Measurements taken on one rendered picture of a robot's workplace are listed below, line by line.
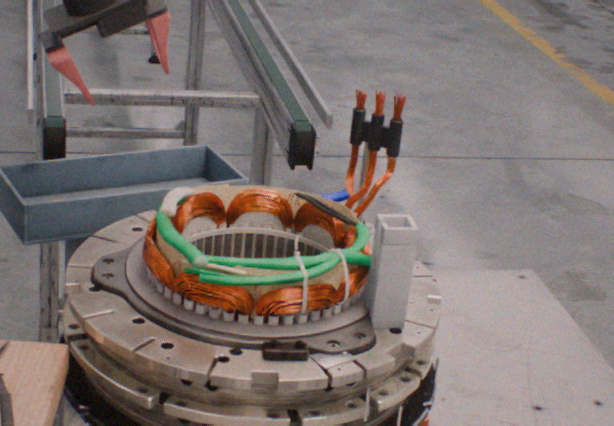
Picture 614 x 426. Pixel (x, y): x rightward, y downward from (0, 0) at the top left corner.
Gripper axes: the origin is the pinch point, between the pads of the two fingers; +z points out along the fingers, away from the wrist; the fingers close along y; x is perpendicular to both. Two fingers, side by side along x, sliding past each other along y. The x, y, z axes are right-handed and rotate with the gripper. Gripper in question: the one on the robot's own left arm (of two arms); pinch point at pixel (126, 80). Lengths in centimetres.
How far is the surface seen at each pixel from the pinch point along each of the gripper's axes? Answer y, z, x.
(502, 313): 36, 59, 9
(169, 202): -1.9, -1.0, -28.4
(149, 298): -6.6, 2.7, -34.7
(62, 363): -14.8, 3.2, -37.2
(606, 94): 207, 232, 308
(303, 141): 31, 65, 87
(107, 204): -7.0, 9.0, -6.2
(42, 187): -12.7, 9.2, 3.4
